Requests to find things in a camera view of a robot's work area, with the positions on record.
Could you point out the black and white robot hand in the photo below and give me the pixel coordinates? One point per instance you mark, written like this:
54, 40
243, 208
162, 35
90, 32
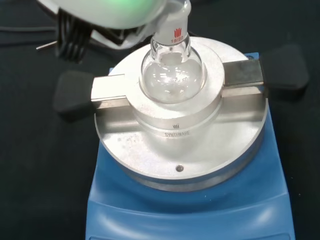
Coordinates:
105, 12

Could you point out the thin glass rod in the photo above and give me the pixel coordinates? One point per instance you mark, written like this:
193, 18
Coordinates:
46, 45

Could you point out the clear round-bottom glass flask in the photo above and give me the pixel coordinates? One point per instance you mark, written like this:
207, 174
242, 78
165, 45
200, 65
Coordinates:
172, 82

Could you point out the black bench cloth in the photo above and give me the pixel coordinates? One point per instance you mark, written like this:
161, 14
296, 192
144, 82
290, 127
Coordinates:
37, 162

